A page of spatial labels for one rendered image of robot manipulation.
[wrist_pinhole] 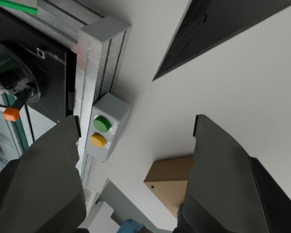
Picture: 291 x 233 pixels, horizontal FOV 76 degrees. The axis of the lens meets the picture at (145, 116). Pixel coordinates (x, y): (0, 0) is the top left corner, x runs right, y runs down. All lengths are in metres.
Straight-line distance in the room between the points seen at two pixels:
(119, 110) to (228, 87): 0.23
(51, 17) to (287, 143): 0.49
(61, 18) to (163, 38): 0.18
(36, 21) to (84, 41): 0.10
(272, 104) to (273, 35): 0.12
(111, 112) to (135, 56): 0.13
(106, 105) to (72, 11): 0.19
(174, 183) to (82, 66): 0.36
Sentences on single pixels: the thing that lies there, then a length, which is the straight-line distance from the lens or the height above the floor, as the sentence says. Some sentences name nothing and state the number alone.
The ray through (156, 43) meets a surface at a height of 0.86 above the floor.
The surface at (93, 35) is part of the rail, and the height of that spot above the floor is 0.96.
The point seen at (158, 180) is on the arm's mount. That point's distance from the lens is 0.55.
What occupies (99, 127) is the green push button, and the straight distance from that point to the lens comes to 0.43.
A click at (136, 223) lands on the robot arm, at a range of 0.51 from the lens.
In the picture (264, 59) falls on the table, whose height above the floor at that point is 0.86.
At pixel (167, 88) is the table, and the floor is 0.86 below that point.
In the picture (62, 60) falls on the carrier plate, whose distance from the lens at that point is 0.38.
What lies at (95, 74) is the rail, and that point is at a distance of 0.36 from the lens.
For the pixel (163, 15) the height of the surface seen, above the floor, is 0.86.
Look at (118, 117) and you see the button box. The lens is 0.41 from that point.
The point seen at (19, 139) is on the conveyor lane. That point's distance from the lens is 0.93.
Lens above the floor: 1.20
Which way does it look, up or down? 43 degrees down
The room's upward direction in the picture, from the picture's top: 145 degrees counter-clockwise
